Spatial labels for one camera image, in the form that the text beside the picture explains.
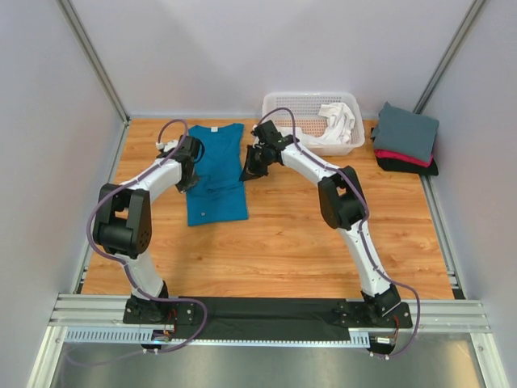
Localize blue t shirt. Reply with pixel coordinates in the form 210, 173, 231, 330
186, 123, 249, 227

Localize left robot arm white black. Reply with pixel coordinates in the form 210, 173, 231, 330
88, 135, 205, 326

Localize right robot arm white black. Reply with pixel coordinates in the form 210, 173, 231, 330
240, 120, 401, 327

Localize white plastic basket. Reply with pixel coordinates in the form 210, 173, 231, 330
262, 92, 365, 156

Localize white t shirt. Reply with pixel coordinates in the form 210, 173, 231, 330
290, 101, 364, 148

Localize pink folded t shirt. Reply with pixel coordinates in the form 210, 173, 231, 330
374, 150, 433, 167

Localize black folded t shirt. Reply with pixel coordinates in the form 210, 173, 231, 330
376, 158, 439, 176

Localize grey folded t shirt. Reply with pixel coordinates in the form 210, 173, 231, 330
371, 102, 439, 162

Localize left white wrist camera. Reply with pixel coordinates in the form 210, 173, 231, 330
155, 140, 179, 152

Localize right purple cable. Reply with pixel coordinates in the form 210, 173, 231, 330
256, 108, 423, 361

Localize purple cable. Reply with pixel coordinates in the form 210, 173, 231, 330
86, 119, 191, 304
256, 108, 423, 361

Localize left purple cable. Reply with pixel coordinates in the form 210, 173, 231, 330
86, 119, 191, 304

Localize left aluminium frame post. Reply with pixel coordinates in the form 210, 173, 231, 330
56, 0, 130, 124

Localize aluminium frame post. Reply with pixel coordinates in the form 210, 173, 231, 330
56, 0, 130, 124
413, 0, 489, 114

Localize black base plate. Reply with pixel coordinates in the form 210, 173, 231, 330
122, 296, 414, 341

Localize grey slotted cable duct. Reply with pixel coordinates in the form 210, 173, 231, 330
64, 326, 415, 348

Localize right aluminium frame post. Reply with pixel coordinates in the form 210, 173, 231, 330
413, 0, 489, 114

